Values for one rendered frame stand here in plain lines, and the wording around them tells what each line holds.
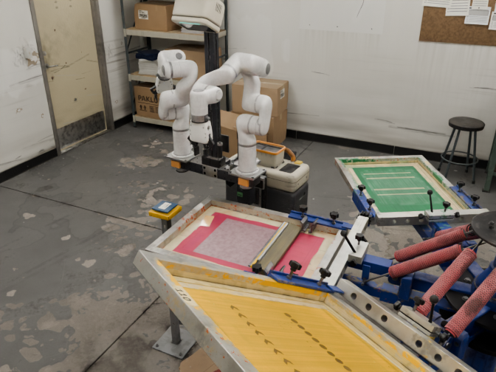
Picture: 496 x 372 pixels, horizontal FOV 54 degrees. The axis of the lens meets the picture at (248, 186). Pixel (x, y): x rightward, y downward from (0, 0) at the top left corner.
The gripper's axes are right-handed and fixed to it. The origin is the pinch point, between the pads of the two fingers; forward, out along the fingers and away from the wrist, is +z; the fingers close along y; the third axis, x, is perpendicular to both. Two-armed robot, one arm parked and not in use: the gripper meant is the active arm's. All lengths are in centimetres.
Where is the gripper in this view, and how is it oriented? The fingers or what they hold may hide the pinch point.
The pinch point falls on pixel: (201, 152)
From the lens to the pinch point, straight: 223.7
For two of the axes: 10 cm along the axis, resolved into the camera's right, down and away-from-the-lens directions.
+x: -5.2, 3.8, -7.6
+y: -8.5, -2.3, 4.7
